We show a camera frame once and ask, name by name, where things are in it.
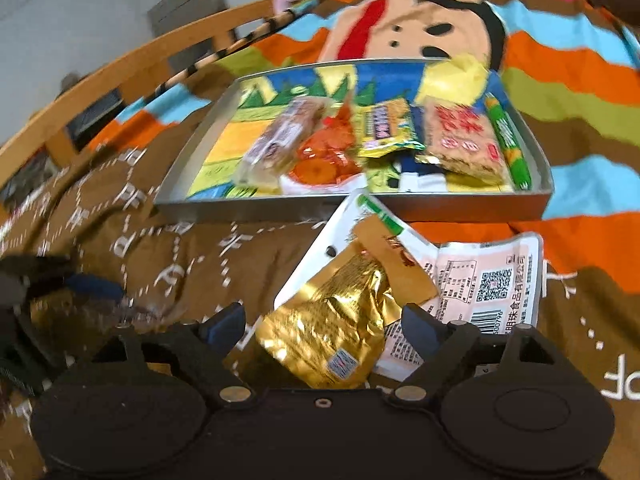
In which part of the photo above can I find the white snack pouch with barcode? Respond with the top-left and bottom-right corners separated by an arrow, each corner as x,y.
273,192 -> 542,382

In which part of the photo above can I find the gold foil snack pouch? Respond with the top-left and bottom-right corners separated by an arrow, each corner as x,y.
256,214 -> 438,389

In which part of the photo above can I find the blue white snack packet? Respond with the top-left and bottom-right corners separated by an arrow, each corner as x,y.
398,154 -> 448,193

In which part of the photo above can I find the nut bar clear wrapper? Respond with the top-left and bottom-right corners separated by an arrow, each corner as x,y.
232,96 -> 333,192

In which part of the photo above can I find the rice cracker packet red text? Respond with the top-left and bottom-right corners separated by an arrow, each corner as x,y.
414,98 -> 506,185

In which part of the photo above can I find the orange snack clear pouch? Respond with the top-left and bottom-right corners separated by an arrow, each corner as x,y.
280,100 -> 367,195

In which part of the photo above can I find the yellow green biscuit packet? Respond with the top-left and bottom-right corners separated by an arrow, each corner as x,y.
355,98 -> 424,158

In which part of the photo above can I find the green sausage stick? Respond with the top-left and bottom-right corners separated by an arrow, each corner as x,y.
484,92 -> 533,191

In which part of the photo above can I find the black plastic crate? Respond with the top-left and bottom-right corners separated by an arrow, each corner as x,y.
66,89 -> 125,151

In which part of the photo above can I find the metal tray with dinosaur drawing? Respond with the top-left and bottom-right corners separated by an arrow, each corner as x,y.
155,58 -> 554,222

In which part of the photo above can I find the beige hat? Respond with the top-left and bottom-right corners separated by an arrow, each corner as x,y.
60,72 -> 84,96

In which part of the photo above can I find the colourful cartoon monkey blanket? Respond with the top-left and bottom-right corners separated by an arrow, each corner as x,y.
1,0 -> 639,479

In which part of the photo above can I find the grey door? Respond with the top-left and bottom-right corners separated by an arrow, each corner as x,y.
146,0 -> 228,73

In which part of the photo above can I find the wooden bed rail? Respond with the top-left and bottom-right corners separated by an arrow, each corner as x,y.
1,0 -> 273,182

